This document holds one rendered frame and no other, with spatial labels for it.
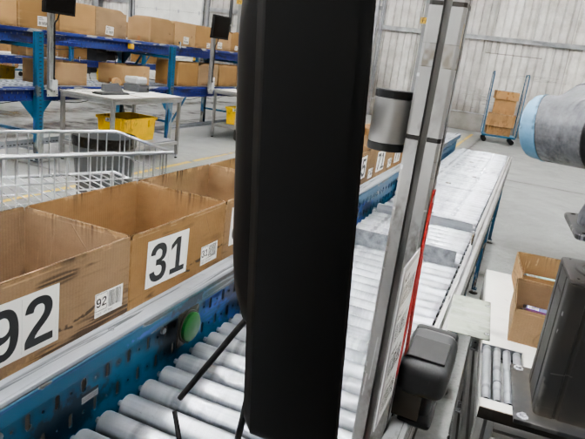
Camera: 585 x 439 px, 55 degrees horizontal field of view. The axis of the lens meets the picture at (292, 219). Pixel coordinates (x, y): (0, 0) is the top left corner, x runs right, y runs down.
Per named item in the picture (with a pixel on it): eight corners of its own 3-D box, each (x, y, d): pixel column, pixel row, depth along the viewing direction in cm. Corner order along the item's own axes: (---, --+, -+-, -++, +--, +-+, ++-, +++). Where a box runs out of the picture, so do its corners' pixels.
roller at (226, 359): (393, 438, 118) (398, 418, 117) (183, 362, 136) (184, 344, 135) (399, 426, 123) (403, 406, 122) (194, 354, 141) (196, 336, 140)
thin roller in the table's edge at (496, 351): (502, 401, 128) (500, 347, 154) (493, 398, 129) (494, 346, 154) (500, 408, 129) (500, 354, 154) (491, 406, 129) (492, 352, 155)
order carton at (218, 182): (221, 261, 154) (226, 201, 149) (133, 237, 164) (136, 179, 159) (280, 229, 189) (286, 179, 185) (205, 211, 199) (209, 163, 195)
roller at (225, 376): (386, 456, 113) (390, 435, 111) (167, 374, 131) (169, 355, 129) (392, 442, 117) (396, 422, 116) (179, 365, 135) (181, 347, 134)
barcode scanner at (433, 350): (450, 386, 85) (463, 327, 81) (435, 438, 75) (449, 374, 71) (406, 372, 87) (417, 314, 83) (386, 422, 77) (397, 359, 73)
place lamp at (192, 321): (184, 347, 129) (186, 319, 127) (179, 345, 129) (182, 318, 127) (201, 335, 135) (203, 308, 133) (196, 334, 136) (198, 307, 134)
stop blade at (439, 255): (452, 273, 217) (457, 251, 215) (339, 245, 233) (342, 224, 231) (452, 273, 218) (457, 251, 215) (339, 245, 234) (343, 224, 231)
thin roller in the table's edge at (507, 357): (514, 404, 128) (511, 350, 153) (505, 401, 128) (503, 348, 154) (512, 412, 128) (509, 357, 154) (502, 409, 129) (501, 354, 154)
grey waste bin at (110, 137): (145, 211, 491) (150, 138, 473) (104, 223, 446) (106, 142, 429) (101, 199, 510) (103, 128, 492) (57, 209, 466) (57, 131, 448)
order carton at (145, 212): (128, 313, 119) (131, 236, 114) (23, 277, 129) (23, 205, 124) (222, 261, 154) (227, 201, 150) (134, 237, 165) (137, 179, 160)
